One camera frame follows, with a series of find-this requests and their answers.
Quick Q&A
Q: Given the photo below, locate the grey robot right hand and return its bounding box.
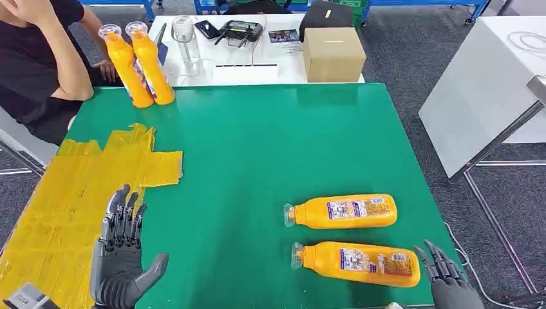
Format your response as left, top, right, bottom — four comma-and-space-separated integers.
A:
413, 239, 486, 309

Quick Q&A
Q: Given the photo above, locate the black remote controller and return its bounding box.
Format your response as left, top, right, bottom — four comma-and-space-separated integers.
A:
214, 19, 265, 48

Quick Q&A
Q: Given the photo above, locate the yellow taped plastic sheet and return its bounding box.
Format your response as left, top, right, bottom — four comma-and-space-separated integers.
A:
0, 122, 184, 309

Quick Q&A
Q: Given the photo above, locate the seated person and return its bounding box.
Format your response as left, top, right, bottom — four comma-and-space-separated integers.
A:
0, 0, 126, 147

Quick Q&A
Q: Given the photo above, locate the white table with metal frame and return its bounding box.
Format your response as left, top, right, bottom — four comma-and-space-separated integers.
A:
418, 15, 546, 296

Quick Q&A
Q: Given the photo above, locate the green table mat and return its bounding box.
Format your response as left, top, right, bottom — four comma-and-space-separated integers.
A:
64, 83, 464, 309

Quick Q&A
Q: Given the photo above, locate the black bag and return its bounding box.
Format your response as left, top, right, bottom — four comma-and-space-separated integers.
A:
298, 1, 354, 43

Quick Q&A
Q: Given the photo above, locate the orange drink bottle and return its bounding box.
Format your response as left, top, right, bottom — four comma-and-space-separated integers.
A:
97, 23, 155, 109
283, 193, 399, 230
290, 241, 422, 289
124, 21, 176, 106

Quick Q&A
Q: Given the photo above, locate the printed photo card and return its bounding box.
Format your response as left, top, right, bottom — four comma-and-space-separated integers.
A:
267, 28, 301, 45

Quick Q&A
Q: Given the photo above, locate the green crate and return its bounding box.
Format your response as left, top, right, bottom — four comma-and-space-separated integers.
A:
330, 0, 370, 19

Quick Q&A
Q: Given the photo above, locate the brown cardboard box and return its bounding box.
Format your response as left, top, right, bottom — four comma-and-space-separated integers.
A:
302, 26, 368, 84

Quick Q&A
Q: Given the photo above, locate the black chair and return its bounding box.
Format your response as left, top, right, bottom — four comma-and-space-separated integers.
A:
223, 0, 294, 15

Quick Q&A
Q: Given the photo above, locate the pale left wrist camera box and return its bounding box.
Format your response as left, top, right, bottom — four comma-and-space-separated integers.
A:
3, 283, 61, 309

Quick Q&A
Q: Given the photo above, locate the blue metal frame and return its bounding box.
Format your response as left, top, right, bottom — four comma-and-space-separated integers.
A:
79, 0, 492, 26

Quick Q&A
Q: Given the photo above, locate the coiled white cable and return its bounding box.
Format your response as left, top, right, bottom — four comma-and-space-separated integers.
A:
506, 30, 546, 56

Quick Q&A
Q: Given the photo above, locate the white floor cable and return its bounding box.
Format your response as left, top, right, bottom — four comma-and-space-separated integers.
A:
443, 221, 532, 309

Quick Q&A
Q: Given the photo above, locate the black smartphone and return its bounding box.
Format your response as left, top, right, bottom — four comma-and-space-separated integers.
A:
194, 19, 222, 41

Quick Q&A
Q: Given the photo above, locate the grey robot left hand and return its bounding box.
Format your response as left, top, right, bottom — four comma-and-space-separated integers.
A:
89, 184, 170, 309

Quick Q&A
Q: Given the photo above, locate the person's hand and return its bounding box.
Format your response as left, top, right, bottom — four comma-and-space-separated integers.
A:
91, 59, 120, 84

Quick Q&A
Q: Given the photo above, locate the dark blue notebook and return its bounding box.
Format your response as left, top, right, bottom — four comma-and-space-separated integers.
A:
154, 23, 170, 66

